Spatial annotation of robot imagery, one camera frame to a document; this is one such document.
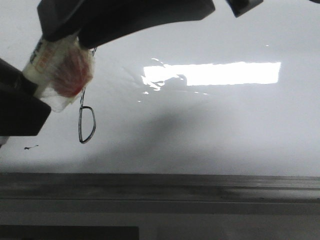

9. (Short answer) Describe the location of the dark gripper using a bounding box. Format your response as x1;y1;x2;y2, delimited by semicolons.
226;0;263;17

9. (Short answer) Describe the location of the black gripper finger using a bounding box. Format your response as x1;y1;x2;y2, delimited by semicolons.
0;59;52;146
37;0;215;48

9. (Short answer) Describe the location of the red magnet taped to marker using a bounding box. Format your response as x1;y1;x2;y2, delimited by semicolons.
41;45;96;113

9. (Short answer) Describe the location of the white black whiteboard marker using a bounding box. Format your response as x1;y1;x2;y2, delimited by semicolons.
22;37;78;97

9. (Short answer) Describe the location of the grey aluminium whiteboard tray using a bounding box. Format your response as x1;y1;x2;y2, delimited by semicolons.
0;173;320;202

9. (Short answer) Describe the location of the white whiteboard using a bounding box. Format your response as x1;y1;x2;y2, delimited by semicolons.
0;0;320;177

